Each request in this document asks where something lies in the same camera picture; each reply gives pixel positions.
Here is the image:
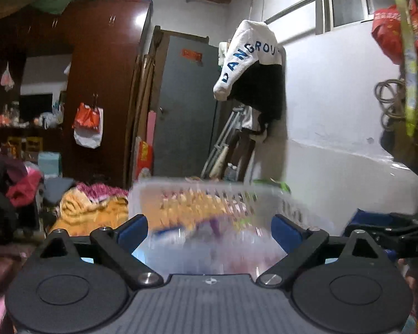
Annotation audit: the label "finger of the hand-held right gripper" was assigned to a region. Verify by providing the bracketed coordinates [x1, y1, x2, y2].
[344, 221, 403, 248]

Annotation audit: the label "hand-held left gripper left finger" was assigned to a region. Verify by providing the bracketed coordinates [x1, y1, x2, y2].
[38, 215, 164, 290]

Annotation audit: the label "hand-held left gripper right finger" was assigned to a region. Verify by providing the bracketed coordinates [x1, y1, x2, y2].
[256, 215, 384, 289]

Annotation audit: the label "white plastic basket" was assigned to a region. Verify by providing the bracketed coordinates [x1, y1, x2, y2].
[129, 177, 323, 276]

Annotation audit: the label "blue shopping bag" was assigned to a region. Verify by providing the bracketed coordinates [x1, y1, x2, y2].
[348, 209, 395, 231]

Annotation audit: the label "green white bag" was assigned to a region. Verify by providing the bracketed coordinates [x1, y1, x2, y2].
[254, 179, 292, 193]

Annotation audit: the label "orange blanket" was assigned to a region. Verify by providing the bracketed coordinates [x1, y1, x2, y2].
[55, 182, 130, 238]

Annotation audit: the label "red printed sack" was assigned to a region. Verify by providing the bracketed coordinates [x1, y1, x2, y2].
[135, 141, 154, 182]

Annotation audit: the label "dark hanging bag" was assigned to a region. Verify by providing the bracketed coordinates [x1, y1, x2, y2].
[380, 59, 418, 183]

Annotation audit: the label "pink board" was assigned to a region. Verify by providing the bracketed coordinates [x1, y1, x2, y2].
[147, 111, 157, 144]

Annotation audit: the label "metal crutches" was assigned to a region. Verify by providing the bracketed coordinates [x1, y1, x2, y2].
[200, 107, 245, 179]

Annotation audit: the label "teal box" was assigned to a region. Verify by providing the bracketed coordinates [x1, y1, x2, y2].
[37, 152, 62, 175]

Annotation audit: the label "orange white plastic bag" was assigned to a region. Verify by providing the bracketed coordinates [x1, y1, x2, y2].
[72, 102, 104, 149]

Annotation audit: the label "red garment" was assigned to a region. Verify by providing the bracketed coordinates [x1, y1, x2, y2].
[5, 172, 44, 208]

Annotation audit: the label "grey door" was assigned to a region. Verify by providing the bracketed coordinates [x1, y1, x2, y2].
[152, 35, 224, 179]

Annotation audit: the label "white black hanging jacket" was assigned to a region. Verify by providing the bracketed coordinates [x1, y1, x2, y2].
[213, 19, 287, 144]

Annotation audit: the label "brown wooden wardrobe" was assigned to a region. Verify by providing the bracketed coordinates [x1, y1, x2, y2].
[0, 0, 151, 189]

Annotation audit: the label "black television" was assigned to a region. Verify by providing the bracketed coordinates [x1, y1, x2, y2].
[20, 92, 54, 123]

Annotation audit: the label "red door sign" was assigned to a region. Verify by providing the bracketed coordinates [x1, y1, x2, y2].
[181, 49, 203, 62]

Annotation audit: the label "white pink plastic bag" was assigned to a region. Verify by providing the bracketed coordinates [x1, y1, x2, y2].
[0, 62, 15, 92]

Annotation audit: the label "red plastic bag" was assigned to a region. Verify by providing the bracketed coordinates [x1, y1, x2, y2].
[371, 0, 418, 65]

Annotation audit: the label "window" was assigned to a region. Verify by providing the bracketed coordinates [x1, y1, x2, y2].
[315, 0, 406, 35]

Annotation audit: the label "coiled rope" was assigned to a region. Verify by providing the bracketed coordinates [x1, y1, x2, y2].
[374, 78, 418, 123]

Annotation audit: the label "yellow green strap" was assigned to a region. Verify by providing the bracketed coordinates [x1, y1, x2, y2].
[386, 0, 418, 137]

